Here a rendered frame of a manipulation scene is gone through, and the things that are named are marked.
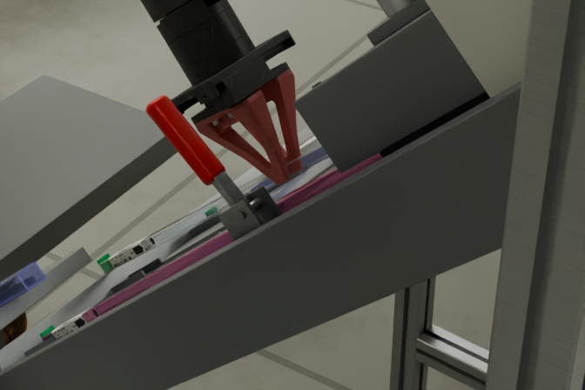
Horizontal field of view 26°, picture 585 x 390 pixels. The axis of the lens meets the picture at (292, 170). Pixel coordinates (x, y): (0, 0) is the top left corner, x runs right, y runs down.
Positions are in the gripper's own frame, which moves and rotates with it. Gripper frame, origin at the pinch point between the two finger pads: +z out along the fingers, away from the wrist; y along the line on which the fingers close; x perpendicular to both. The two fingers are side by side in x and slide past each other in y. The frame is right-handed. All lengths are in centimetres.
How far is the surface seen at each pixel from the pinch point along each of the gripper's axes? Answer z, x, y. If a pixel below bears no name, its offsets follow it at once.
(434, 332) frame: 39, 49, 51
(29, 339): 3.2, 28.7, -11.2
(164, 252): 4.2, 28.3, 5.8
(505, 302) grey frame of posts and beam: 4.2, -37.1, -25.9
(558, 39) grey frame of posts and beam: -5, -46, -26
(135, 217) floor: 12, 132, 77
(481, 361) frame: 44, 43, 50
